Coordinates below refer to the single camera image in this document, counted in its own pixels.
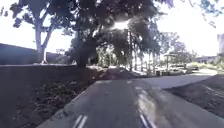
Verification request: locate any grey paved path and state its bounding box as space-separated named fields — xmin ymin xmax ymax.
xmin=36 ymin=66 xmax=224 ymax=128

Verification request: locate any open shelter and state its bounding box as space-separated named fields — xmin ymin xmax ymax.
xmin=163 ymin=52 xmax=179 ymax=71

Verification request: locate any dark earth verge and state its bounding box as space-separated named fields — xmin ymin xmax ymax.
xmin=164 ymin=73 xmax=224 ymax=119

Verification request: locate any grey side road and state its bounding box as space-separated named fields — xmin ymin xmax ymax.
xmin=139 ymin=68 xmax=219 ymax=90

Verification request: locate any long dark wall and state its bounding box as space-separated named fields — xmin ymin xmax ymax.
xmin=0 ymin=42 xmax=73 ymax=66

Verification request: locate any large pale-trunked tree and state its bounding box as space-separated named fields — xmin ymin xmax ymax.
xmin=9 ymin=0 xmax=74 ymax=64

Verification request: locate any row of trees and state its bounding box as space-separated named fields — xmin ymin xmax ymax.
xmin=64 ymin=0 xmax=198 ymax=73

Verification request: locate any distant low building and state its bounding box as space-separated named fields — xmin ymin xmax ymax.
xmin=194 ymin=55 xmax=219 ymax=64

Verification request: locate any robot's own part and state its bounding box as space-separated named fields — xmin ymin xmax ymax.
xmin=139 ymin=113 xmax=158 ymax=128
xmin=71 ymin=114 xmax=89 ymax=128

